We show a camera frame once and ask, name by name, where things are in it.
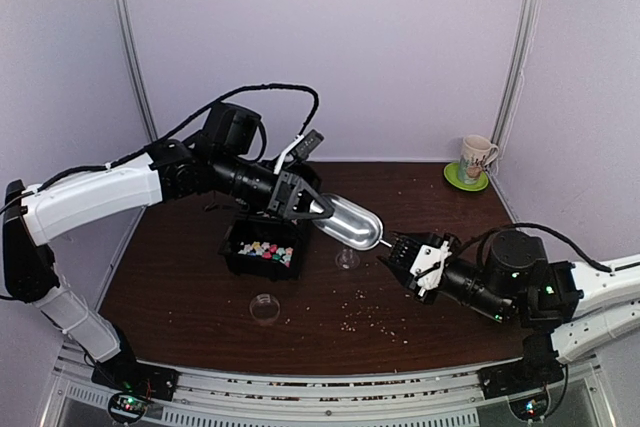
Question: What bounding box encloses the metal scoop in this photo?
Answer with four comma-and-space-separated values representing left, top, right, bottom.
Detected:
310, 193, 389, 251

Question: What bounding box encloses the black three-compartment candy bin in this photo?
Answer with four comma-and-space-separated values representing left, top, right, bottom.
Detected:
217, 159, 323, 282

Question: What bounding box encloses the clear plastic jar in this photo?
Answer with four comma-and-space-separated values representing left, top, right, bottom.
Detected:
335, 247, 360, 270

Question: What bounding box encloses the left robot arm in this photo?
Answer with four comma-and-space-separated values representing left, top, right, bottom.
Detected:
2, 102, 334, 391

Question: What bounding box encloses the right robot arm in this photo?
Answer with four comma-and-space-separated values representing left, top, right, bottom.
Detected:
380, 223, 639, 389

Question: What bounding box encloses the star candies pile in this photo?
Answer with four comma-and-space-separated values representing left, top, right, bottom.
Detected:
236, 241, 294, 267

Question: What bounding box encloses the green saucer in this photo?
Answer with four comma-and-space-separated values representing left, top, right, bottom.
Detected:
443, 162, 489, 192

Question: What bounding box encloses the clear jar lid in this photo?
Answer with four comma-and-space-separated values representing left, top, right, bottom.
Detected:
249, 293, 281, 326

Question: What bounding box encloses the cream patterned mug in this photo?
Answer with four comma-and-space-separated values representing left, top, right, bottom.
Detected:
459, 134, 500, 171

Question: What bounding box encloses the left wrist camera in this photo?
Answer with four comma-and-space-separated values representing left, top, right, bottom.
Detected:
273, 129, 324, 174

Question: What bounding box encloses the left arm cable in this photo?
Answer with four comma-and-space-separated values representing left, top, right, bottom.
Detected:
0, 81, 321, 213

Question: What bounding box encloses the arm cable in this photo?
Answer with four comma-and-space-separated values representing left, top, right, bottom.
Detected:
0, 81, 321, 213
457, 222, 614, 276

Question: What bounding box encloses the front aluminium rail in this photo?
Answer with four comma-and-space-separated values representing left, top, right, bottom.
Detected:
36, 343, 617, 426

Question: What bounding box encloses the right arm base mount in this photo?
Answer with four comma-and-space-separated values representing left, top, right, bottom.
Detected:
477, 332, 569, 425

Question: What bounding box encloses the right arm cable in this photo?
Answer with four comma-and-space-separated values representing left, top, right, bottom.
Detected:
457, 222, 614, 276

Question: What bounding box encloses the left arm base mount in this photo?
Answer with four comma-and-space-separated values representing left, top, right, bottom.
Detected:
80, 327, 179, 426

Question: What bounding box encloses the left aluminium frame post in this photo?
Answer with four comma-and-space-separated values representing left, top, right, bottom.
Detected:
113, 0, 158, 141

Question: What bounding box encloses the aluminium frame post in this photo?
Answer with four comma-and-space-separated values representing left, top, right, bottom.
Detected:
113, 0, 158, 141
491, 0, 540, 150

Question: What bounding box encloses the right aluminium frame post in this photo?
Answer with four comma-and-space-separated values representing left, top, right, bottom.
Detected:
491, 0, 540, 150

